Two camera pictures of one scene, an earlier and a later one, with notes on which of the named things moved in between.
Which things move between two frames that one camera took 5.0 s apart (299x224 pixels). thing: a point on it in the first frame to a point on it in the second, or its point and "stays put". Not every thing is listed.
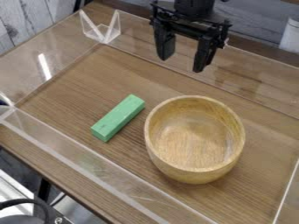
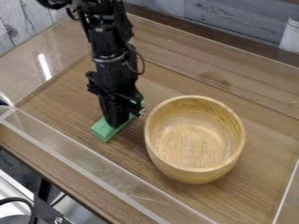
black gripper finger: x=204 y=54 to x=133 y=108
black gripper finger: x=164 y=40 to x=116 y=108
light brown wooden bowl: x=193 y=137 stays put
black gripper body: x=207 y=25 to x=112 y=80
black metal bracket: x=56 y=218 stays put
